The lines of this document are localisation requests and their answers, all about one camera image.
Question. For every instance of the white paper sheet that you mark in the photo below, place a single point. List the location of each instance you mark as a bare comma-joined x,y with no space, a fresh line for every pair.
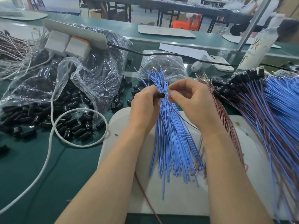
182,49

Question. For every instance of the person's left forearm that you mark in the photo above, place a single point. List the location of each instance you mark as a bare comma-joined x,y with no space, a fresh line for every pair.
102,189

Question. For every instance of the white spray bottle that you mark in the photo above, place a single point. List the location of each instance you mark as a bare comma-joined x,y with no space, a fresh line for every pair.
258,46

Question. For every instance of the orange plastic stool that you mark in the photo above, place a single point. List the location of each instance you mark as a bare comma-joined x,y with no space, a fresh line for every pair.
187,21

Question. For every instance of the person's right forearm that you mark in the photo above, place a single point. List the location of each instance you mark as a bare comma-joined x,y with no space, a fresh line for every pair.
233,189

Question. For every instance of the white flat device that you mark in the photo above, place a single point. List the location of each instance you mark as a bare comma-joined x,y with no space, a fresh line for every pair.
219,63

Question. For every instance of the long black-frame table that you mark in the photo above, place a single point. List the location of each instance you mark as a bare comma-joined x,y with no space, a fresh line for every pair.
163,4

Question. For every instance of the small clear plastic bag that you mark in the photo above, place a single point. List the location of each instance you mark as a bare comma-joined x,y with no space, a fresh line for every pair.
163,63

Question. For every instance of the white computer mouse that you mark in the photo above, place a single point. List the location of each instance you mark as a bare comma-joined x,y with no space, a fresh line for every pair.
196,66

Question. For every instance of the black cap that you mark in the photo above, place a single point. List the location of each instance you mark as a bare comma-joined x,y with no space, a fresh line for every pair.
161,94

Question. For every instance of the white work board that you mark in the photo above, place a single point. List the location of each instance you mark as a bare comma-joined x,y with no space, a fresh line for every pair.
182,200

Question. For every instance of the cardboard boxes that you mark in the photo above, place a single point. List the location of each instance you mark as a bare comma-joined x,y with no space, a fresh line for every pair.
290,6

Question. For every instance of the slanted metal frame post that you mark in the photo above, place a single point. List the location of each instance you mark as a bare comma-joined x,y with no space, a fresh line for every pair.
253,21

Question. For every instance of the person's left hand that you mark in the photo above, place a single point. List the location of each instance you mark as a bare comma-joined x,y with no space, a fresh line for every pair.
145,109

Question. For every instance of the pile of black plastic caps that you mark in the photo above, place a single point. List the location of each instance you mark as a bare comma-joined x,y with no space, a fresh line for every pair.
23,121

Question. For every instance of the person's right hand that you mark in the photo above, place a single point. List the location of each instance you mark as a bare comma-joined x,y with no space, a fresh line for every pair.
196,105

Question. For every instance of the white orange charger adapter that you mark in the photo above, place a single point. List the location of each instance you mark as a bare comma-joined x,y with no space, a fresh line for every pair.
78,48

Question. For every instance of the white flat tray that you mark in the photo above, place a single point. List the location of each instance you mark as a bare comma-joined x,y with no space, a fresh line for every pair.
166,31
22,15
231,38

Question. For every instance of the white power strip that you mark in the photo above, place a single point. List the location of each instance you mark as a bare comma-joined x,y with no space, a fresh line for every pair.
74,32

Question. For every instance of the large clear plastic bag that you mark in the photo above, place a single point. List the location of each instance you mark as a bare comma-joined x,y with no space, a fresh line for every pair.
100,67

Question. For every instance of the blue table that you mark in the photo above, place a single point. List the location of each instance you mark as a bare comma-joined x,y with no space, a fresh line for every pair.
53,4

